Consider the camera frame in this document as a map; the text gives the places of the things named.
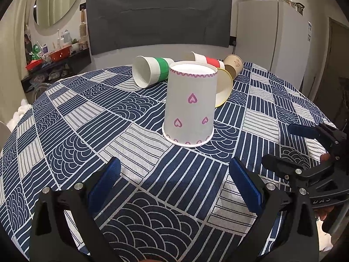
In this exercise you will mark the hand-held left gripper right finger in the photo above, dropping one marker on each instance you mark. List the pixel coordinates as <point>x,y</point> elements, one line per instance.
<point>246,185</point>

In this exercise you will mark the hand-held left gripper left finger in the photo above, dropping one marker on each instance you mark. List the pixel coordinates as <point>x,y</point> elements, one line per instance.
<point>105,185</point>

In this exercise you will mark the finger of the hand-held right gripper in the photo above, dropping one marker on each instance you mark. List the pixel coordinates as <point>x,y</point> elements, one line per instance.
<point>304,131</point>
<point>283,166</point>

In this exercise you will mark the white cup with pink hearts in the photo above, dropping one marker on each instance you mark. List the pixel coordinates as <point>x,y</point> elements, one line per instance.
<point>190,106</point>

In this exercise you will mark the yellow paper cup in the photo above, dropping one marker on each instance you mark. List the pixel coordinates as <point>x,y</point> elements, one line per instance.
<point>223,87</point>

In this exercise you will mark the brown paper cup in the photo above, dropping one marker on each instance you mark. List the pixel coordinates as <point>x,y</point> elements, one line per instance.
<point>234,65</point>

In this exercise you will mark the white cup with red band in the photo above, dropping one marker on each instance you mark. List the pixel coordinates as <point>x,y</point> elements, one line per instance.
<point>207,59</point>

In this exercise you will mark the white cup with green band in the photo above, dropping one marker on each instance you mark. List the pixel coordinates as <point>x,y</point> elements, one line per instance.
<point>152,69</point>

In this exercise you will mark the person's right hand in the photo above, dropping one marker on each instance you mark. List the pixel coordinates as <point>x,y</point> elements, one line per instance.
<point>325,213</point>

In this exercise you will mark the navy patterned tablecloth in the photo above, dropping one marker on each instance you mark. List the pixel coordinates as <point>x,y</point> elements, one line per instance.
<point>81,131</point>

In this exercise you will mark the brown door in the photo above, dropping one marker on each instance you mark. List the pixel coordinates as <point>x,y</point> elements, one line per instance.
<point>338,60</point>

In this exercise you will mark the white refrigerator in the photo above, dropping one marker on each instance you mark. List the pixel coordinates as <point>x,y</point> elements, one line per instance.
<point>270,38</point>

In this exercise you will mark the refrigerator label sticker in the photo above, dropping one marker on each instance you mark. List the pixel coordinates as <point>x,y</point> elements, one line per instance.
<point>309,31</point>

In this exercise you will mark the white fluffy cloth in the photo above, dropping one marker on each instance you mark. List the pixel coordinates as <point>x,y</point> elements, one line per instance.
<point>19,112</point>

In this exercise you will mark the steel pot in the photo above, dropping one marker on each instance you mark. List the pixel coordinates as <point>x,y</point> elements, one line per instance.
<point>297,7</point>

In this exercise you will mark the black side shelf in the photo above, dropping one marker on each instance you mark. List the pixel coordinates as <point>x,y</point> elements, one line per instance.
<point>79,60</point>

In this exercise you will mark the red colander basket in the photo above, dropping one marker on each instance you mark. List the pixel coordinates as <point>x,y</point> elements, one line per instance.
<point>60,54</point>

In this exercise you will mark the red plastic basin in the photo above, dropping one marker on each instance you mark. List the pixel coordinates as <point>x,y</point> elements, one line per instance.
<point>34,65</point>

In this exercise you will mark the green bottle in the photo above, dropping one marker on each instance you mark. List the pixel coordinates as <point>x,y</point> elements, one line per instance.
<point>35,51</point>

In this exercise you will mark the wall socket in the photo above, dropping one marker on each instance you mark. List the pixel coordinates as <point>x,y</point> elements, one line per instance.
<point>233,42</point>

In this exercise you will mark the dark grey wall panel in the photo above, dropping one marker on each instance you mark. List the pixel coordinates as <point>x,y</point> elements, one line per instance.
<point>159,19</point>

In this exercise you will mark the oval wall mirror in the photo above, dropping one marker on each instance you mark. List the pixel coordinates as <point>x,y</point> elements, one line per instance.
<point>58,1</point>

